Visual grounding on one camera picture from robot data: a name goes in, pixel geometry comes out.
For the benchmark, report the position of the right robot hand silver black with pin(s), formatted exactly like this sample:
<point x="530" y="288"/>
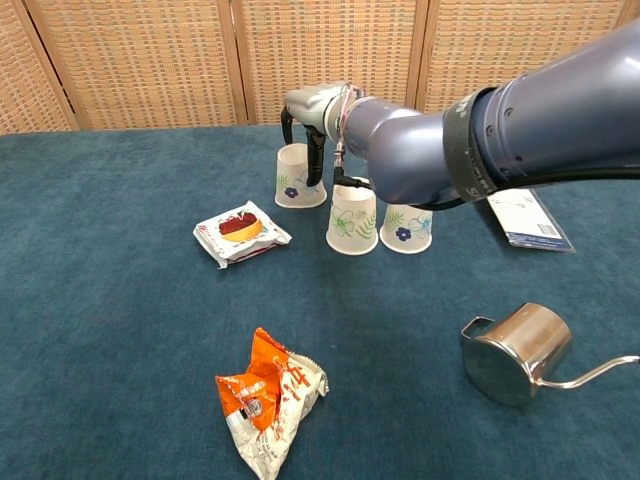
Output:
<point x="312" y="107"/>

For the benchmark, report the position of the white paper cup blue flowers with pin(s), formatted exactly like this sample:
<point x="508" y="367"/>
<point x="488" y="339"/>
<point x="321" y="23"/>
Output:
<point x="405" y="230"/>
<point x="295" y="185"/>

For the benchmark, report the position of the white paper cup green flowers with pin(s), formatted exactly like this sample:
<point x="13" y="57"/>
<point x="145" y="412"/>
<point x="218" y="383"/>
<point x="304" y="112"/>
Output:
<point x="350" y="220"/>

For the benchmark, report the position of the right robot arm grey-blue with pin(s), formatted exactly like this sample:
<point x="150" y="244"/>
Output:
<point x="500" y="135"/>

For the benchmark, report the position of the woven rattan screen panel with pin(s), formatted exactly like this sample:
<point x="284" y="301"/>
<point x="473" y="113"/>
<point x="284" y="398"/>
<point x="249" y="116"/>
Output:
<point x="330" y="50"/>
<point x="20" y="75"/>
<point x="500" y="40"/>
<point x="150" y="60"/>

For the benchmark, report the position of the cake snack packet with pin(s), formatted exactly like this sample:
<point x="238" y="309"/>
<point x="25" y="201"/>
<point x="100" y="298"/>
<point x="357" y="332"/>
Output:
<point x="240" y="230"/>

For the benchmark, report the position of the clear blister pack card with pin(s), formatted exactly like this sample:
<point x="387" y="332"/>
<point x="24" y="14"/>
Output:
<point x="535" y="220"/>

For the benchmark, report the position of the crumpled orange snack bag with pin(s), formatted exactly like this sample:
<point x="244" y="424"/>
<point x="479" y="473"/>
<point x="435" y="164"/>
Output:
<point x="265" y="390"/>

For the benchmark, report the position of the blue table cloth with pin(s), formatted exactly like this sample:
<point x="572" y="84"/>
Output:
<point x="100" y="300"/>

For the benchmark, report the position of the stainless steel gooseneck kettle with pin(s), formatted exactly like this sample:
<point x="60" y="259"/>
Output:
<point x="520" y="350"/>

